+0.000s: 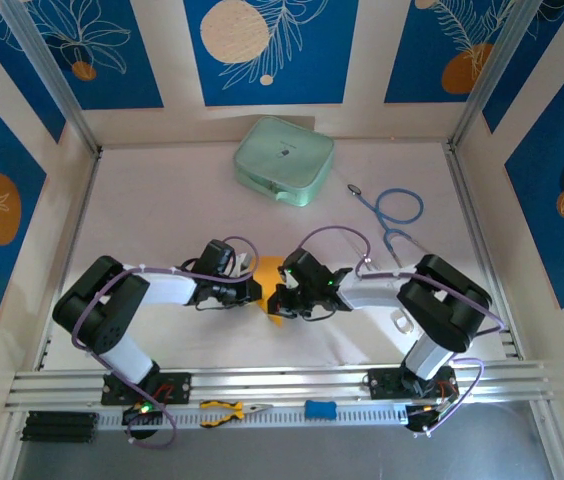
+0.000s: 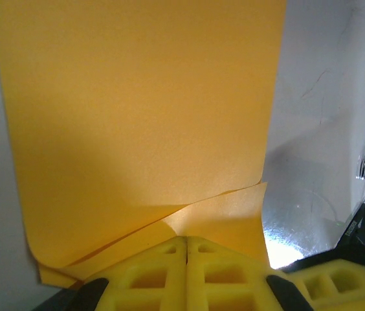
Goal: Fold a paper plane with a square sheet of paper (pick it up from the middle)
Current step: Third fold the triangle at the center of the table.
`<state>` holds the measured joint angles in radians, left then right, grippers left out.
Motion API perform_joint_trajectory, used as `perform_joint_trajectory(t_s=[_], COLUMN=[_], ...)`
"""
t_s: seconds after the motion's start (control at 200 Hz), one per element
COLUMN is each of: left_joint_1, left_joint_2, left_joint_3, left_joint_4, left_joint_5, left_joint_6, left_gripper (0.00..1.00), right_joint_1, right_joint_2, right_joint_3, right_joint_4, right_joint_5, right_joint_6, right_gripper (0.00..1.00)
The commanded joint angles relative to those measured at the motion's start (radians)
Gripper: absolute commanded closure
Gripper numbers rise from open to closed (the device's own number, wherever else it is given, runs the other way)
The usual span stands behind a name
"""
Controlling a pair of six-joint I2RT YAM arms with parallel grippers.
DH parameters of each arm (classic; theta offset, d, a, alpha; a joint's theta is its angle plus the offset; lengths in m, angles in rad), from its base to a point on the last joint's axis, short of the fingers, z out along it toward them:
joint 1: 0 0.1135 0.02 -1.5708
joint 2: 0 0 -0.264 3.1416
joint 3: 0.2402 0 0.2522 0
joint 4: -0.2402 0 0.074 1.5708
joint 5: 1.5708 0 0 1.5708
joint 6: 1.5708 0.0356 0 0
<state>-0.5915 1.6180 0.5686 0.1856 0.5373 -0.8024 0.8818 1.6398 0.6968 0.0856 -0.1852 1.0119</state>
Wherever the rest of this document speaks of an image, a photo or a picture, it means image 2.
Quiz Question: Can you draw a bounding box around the orange cloth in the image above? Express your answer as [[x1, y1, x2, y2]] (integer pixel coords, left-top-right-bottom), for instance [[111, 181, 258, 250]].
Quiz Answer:
[[0, 0, 289, 288]]

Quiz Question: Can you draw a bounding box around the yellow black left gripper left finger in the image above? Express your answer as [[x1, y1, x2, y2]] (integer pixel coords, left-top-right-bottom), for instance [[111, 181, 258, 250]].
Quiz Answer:
[[38, 236, 188, 311]]

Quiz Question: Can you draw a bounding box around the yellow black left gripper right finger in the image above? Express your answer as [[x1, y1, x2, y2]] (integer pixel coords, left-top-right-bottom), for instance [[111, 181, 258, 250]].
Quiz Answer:
[[187, 236, 311, 311]]

